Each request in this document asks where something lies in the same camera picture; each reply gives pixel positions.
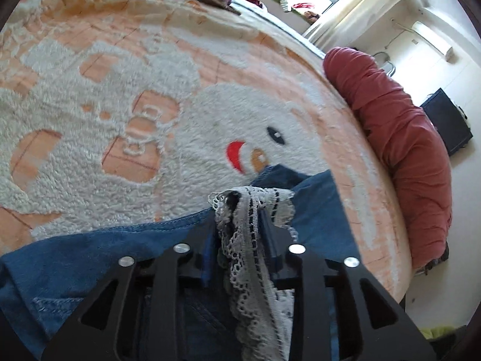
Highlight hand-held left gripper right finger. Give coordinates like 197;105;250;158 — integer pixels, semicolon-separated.
261;208;437;361

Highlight green cloth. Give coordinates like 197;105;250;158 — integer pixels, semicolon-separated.
418;325;471;348

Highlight red rolled blanket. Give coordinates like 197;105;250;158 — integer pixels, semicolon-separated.
322;47;454;272

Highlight black box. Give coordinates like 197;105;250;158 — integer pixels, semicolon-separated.
420;88;473;157

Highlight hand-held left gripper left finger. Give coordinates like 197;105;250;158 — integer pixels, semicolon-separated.
41;192;242;361

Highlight white wall-mounted unit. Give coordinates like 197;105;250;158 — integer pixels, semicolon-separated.
411;21;454;61

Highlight bed with grey sheet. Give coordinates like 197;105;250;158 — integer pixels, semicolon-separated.
229;0;328;60

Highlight white curtain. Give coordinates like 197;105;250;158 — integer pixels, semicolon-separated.
302;0;410;48

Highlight blue denim pants lace trim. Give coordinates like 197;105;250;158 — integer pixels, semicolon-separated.
0;163;362;361

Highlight clothes on windowsill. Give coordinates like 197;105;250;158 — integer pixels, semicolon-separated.
256;0;324;24

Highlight orange white fleece blanket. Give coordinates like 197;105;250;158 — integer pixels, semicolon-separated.
0;0;414;295

